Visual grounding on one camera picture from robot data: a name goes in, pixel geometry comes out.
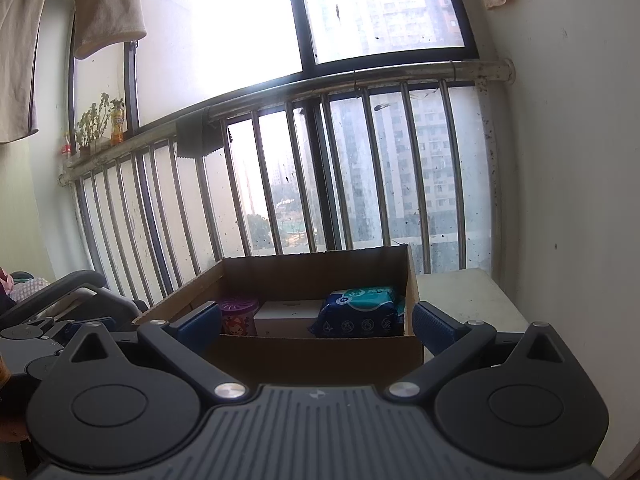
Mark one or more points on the pink cloth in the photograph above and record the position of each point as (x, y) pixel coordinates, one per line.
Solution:
(7, 285)

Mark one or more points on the orange drink bottle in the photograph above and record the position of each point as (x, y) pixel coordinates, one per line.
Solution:
(117, 127)

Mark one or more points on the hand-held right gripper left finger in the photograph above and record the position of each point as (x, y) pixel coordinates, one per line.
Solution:
(200, 325)

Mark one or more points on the brown cardboard box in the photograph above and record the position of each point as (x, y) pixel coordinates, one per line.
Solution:
(310, 360)

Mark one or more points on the beige hanging towel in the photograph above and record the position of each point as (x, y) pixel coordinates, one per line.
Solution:
(107, 10)

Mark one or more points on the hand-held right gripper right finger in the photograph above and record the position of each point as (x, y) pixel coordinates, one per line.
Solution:
(435, 327)

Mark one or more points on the small potted plant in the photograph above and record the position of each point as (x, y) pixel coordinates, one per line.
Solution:
(90, 125)

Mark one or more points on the small white box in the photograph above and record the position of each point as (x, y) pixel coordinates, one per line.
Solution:
(285, 317)

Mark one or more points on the black window frame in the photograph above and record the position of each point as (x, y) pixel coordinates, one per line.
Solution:
(298, 10)

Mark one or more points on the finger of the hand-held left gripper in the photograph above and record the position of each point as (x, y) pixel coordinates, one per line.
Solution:
(80, 327)

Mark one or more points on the blue wet wipes pack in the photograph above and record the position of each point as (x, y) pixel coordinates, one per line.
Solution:
(355, 317)

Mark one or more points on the dark cloth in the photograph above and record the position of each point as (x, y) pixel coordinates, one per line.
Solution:
(197, 135)

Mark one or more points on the black folded wheelchair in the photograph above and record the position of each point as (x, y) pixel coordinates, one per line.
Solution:
(75, 282)

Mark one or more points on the light hanging cloth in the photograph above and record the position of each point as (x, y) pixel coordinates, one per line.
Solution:
(20, 60)

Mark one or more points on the red label bottle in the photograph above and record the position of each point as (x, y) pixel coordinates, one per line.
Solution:
(66, 150)

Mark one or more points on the purple air freshener can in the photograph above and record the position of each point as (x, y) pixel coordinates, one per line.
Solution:
(240, 317)

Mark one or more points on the metal window railing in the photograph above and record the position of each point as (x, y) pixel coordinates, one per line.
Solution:
(400, 72)

